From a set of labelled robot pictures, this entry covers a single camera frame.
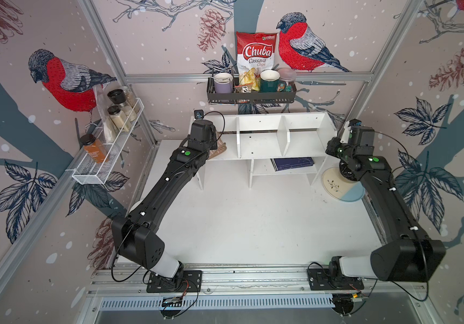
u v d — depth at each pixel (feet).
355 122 2.21
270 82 2.62
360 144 1.87
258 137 2.89
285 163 3.02
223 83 2.65
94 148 2.15
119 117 2.50
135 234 1.32
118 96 2.55
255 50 2.55
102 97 2.38
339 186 3.22
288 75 2.80
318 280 2.39
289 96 2.93
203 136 1.82
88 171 2.21
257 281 2.45
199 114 2.13
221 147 2.71
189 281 2.40
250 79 2.76
